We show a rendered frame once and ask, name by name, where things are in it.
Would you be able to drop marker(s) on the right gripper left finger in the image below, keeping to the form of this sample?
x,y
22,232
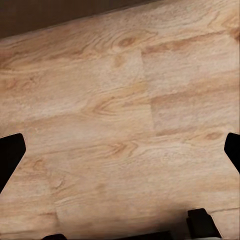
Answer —
x,y
12,149

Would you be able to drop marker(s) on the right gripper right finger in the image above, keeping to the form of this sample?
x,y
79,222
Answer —
x,y
232,149

